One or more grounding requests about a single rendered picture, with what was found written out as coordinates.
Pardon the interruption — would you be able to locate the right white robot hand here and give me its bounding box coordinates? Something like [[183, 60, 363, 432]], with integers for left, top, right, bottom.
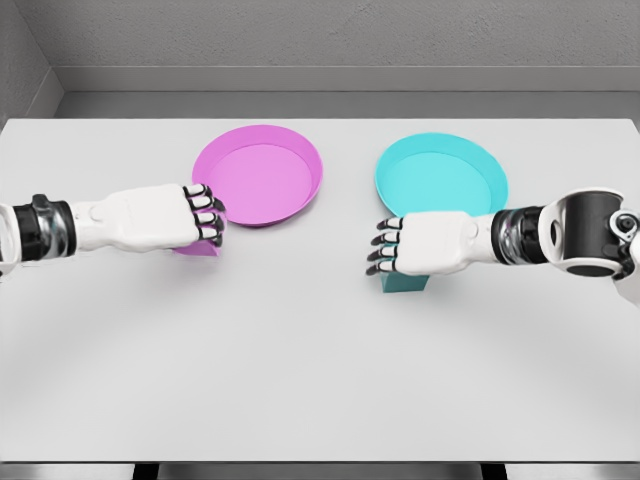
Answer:
[[364, 210, 481, 278]]

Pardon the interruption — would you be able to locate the pink block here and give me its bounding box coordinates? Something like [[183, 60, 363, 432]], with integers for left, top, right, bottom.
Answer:
[[172, 236, 222, 259]]

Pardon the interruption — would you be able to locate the pink round plate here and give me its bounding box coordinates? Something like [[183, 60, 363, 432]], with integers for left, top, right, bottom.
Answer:
[[191, 124, 324, 230]]

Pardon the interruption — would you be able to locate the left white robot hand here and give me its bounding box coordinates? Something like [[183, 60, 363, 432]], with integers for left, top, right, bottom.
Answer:
[[97, 182, 229, 255]]

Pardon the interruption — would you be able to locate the teal block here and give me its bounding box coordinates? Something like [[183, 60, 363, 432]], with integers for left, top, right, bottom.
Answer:
[[380, 269, 430, 295]]

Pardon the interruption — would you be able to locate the cyan round plate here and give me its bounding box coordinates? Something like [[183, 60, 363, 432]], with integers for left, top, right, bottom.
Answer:
[[374, 132, 510, 219]]

